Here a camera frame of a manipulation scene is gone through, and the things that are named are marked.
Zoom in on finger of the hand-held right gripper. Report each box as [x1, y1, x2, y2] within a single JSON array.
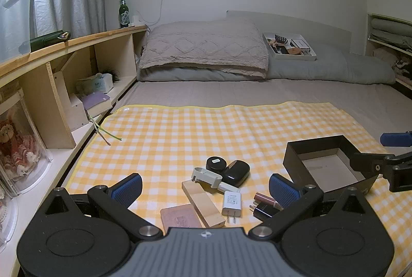
[[380, 132, 412, 147], [350, 151, 412, 193]]

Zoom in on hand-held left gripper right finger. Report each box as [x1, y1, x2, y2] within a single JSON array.
[[248, 173, 374, 240]]

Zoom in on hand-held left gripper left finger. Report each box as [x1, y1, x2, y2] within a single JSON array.
[[42, 173, 163, 240]]

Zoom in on black cardboard box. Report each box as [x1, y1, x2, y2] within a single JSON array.
[[282, 134, 380, 197]]

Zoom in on white charger plug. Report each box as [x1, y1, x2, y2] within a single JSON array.
[[221, 191, 242, 222]]

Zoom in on black round jar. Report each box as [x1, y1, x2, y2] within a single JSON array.
[[206, 156, 227, 174]]

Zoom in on wooden block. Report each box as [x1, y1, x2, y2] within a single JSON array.
[[181, 180, 226, 229]]

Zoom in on grey plastic tool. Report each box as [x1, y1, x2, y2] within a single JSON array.
[[191, 167, 241, 194]]

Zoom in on pink lip gloss tube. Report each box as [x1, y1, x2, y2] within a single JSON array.
[[253, 193, 284, 210]]

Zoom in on black charger plug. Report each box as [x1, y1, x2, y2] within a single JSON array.
[[249, 201, 276, 222]]

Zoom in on black oval case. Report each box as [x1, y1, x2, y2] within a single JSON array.
[[222, 160, 251, 188]]

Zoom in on green plant stalks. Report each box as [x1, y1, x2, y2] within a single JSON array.
[[88, 113, 123, 145]]

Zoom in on yellow checked mat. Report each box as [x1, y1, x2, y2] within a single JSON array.
[[61, 102, 412, 265]]

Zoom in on grey rolled duvet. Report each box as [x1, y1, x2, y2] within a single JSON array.
[[267, 42, 396, 85]]

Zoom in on small beige box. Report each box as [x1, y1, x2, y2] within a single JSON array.
[[68, 93, 89, 133]]

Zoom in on clear doll display case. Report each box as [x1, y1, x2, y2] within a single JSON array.
[[0, 97, 54, 194]]

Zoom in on purple notebook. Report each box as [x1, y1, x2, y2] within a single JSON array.
[[82, 93, 111, 110]]

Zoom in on folded grey bedding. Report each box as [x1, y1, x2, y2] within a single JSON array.
[[370, 18, 412, 46]]

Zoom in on tissue pack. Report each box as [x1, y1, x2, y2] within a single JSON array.
[[76, 73, 114, 93]]

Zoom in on dark furry thing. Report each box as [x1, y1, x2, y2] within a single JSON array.
[[102, 69, 122, 82]]

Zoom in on doll with red dress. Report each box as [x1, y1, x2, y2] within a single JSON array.
[[0, 119, 42, 176]]

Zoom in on grey pillow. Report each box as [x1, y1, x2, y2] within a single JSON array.
[[137, 66, 268, 82]]

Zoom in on white tray box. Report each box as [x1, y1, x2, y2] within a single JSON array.
[[262, 32, 317, 62]]

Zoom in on light grey headboard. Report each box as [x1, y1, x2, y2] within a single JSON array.
[[226, 10, 352, 56]]

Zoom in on wooden shelf unit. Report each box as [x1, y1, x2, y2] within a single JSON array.
[[0, 25, 149, 232]]

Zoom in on beige textured pillow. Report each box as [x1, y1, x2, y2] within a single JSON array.
[[138, 19, 269, 80]]

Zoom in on green pouch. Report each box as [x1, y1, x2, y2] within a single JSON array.
[[30, 30, 71, 52]]

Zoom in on green beer bottle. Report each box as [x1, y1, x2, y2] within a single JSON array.
[[119, 0, 130, 29]]

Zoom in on grey curtain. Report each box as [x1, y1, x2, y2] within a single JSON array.
[[31, 0, 107, 39]]

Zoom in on clear plastic container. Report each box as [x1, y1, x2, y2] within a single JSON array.
[[0, 0, 42, 63]]

